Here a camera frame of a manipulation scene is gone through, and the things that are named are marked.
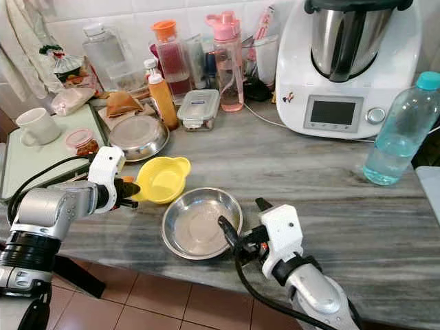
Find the yellow plastic bowl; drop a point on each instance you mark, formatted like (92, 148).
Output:
(163, 180)

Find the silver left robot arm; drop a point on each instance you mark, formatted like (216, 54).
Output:
(51, 210)

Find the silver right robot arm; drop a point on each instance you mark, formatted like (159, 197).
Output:
(323, 295)

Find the open steel bowl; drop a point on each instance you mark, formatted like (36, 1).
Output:
(196, 225)

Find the lidded steel bowl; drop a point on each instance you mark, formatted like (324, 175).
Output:
(139, 134)

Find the small pink lidded jar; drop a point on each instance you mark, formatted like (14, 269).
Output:
(82, 141)

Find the brown pouch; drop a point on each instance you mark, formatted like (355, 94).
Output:
(124, 104)

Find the orange sauce bottle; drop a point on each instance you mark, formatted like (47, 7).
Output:
(163, 103)

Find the glass food container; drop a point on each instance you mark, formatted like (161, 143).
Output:
(199, 110)

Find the white plastic bag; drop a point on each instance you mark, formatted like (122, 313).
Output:
(72, 102)

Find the green tray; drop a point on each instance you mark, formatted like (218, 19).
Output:
(22, 168)

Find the white mug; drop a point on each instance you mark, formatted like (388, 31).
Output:
(39, 127)

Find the small black object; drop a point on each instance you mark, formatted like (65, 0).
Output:
(256, 89)

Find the small white capped bottle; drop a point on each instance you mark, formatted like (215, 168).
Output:
(150, 66)

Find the orange lidded red bottle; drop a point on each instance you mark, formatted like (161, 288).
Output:
(172, 65)

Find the clear plastic pitcher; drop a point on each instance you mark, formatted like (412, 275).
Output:
(106, 58)

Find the red green snack packet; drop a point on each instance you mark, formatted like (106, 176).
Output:
(67, 67)

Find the pink drinking bottle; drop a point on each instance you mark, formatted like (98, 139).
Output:
(228, 75)

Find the grey clear tumbler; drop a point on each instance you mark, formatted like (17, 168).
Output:
(196, 62)

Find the white kitchen machine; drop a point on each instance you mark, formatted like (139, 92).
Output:
(299, 69)

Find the clear measuring cup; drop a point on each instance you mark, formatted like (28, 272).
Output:
(265, 58)

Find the teal capped water bottle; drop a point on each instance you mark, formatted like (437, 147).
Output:
(399, 137)

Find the white hanging towel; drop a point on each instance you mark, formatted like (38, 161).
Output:
(27, 41)

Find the pink white stick packet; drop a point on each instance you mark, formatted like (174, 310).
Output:
(265, 22)

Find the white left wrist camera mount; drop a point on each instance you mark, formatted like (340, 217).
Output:
(108, 165)

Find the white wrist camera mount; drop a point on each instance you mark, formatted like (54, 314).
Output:
(282, 230)
(108, 165)

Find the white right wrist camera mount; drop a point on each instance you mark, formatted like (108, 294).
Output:
(282, 230)

